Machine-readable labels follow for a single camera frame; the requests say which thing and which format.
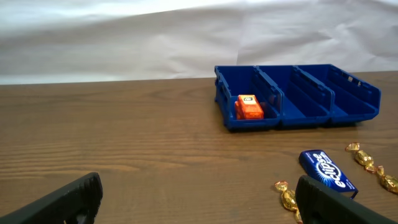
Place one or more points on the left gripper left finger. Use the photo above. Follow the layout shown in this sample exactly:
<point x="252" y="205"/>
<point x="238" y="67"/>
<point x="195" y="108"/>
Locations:
<point x="62" y="202"/>

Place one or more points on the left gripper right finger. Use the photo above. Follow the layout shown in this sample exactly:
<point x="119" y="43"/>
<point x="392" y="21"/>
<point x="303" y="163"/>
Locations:
<point x="329" y="208"/>

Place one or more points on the blue candy pack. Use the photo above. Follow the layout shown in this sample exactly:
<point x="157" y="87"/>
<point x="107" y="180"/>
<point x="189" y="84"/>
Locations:
<point x="326" y="171"/>

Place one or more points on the gold candy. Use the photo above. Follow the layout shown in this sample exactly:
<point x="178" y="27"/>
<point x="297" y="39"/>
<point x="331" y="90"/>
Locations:
<point x="389" y="182"/>
<point x="363" y="157"/>
<point x="288" y="199"/>

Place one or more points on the orange candy box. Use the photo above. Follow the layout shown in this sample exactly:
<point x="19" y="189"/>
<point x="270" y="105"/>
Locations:
<point x="250" y="109"/>
<point x="237" y="112"/>

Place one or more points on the blue tray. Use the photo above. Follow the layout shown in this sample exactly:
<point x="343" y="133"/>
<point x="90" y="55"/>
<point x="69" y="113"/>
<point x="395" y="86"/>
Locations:
<point x="298" y="109"/>

